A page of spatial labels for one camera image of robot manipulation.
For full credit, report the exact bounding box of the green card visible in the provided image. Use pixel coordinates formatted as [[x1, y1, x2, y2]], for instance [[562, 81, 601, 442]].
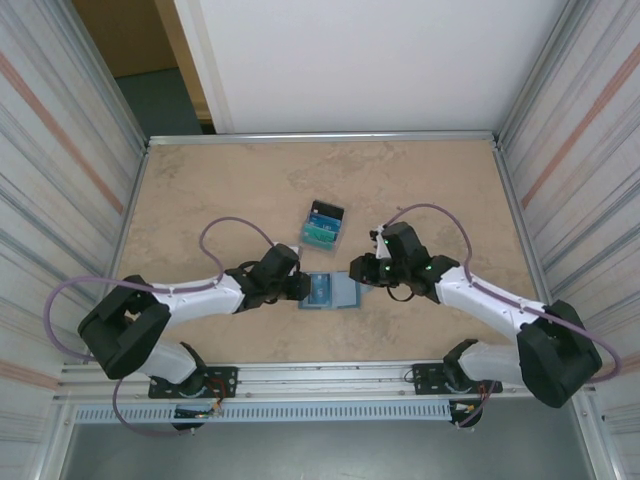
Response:
[[300, 228, 339, 252]]

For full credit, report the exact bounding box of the grey slotted cable duct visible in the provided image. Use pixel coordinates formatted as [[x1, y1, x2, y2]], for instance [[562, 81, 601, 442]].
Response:
[[73, 402, 455, 425]]

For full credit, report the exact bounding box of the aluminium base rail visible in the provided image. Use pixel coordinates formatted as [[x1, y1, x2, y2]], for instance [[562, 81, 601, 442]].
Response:
[[58, 360, 597, 401]]

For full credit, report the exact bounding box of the aluminium table end rail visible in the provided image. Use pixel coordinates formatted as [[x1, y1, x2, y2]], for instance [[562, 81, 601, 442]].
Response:
[[146, 130, 501, 149]]

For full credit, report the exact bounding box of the aluminium frame post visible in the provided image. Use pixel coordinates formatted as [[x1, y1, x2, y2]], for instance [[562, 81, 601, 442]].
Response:
[[49, 0, 151, 146], [498, 0, 594, 141]]

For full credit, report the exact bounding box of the white door frame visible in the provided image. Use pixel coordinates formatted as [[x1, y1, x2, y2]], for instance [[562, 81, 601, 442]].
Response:
[[172, 0, 235, 135]]

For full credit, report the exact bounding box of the brown wooden door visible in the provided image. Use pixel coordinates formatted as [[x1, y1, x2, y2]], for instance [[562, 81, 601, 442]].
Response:
[[72, 0, 211, 124]]

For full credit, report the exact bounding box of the blue and teal card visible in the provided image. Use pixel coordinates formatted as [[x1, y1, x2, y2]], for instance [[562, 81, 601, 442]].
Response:
[[305, 272, 332, 306]]

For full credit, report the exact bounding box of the aluminium table side rail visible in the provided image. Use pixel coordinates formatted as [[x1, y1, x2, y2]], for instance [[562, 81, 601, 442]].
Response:
[[492, 142, 571, 357], [92, 142, 152, 361]]

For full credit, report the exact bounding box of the light blue card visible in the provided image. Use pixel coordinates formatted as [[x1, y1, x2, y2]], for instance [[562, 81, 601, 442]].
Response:
[[303, 221, 343, 237]]

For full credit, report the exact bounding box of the teal leather card holder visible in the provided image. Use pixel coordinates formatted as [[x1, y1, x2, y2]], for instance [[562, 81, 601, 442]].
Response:
[[297, 270, 375, 312]]

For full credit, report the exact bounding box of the grey metal shelf plate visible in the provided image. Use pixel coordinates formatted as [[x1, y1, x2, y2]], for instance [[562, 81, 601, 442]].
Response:
[[59, 397, 604, 480]]

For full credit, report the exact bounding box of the dark blue card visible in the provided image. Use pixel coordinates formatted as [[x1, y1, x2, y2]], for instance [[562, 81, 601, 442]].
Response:
[[308, 210, 345, 227]]

